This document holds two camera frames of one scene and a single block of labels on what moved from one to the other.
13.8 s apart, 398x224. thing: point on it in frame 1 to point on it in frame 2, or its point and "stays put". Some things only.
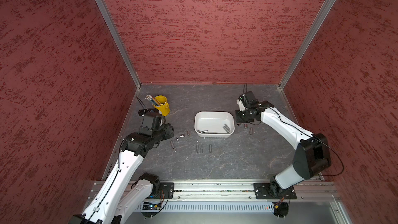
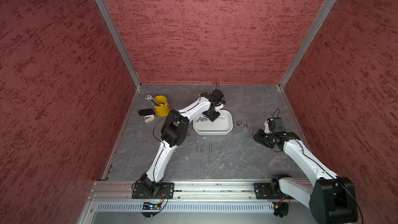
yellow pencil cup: (164, 109) stays put
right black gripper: (238, 119) to (258, 135)
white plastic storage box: (211, 124) stays put
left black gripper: (168, 129) to (213, 117)
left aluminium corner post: (104, 10) stays put
